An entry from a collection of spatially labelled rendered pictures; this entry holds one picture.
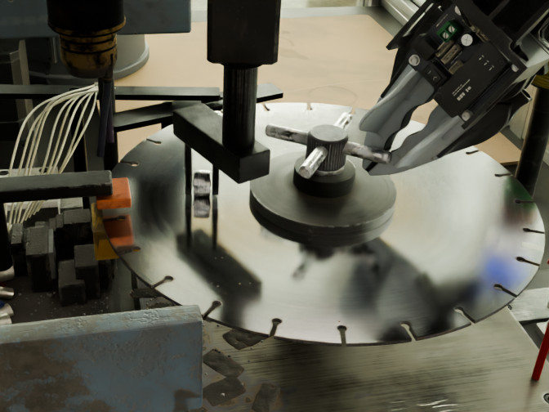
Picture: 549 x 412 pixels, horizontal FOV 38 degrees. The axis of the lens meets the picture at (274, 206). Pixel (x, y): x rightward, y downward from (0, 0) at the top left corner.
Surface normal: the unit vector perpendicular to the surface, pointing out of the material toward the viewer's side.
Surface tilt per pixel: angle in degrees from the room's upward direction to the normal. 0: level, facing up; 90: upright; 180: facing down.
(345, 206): 5
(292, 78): 0
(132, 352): 90
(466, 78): 79
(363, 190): 6
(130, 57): 89
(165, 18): 90
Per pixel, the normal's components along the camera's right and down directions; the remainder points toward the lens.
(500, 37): -0.52, 0.26
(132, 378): 0.23, 0.53
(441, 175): 0.05, -0.84
